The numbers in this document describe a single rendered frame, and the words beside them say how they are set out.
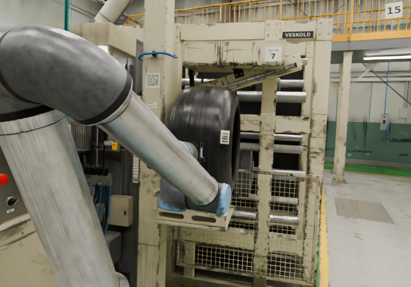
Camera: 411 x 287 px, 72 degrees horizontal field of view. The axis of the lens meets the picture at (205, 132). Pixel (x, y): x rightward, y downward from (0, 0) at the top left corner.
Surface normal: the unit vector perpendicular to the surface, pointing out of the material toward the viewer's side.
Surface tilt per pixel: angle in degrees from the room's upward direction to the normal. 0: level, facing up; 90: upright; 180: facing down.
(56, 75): 100
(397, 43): 90
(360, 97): 90
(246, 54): 90
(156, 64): 90
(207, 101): 46
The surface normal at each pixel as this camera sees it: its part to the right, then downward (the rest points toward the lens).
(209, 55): -0.22, 0.04
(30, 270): 0.98, 0.05
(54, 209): 0.34, 0.27
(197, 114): -0.16, -0.47
